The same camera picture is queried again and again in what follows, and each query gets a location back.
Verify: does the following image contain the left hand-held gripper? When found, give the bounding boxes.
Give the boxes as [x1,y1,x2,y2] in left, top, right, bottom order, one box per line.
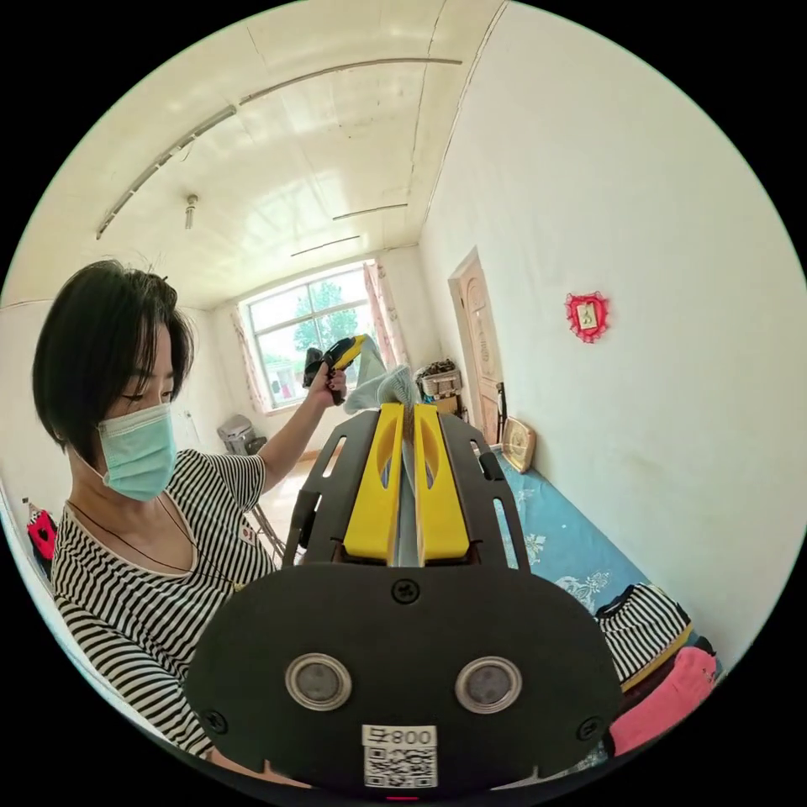
[301,335,368,406]

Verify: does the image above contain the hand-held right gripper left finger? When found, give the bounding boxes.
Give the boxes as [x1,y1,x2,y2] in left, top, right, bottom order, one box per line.
[342,403,405,563]

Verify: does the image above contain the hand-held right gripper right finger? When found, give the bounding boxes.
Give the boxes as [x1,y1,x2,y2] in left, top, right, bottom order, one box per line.
[413,403,472,566]

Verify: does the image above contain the person's left forearm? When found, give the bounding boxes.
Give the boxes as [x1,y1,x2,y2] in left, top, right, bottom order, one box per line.
[255,392,334,500]

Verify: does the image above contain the person's left hand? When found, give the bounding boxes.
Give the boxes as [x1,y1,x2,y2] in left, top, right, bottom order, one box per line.
[307,367,349,409]

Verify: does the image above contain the window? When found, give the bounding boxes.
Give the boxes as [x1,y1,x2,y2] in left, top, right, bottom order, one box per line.
[242,263,379,412]

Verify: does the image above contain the pink patterned curtain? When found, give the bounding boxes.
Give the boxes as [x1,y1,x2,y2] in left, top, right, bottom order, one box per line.
[362,260,412,373]
[229,304,271,412]

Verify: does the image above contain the woven basket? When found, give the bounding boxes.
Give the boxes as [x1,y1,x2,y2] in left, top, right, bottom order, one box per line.
[417,357,465,399]

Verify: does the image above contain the bed with blue printed sheet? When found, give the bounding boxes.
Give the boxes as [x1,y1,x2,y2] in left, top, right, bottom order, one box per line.
[482,440,726,685]

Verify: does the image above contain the wooden door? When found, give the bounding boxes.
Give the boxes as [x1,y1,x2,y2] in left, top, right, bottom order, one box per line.
[447,247,507,446]

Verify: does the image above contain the grey bin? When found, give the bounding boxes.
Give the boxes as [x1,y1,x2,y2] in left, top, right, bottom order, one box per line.
[216,414,268,456]

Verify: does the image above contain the person's body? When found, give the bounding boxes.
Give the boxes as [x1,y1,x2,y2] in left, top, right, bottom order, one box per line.
[31,258,286,759]

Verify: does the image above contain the pile of clothes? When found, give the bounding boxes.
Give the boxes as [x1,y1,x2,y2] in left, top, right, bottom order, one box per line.
[594,583,726,757]

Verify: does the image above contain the red framed wall ornament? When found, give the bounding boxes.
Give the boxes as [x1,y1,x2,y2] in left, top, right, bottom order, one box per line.
[564,291,612,345]

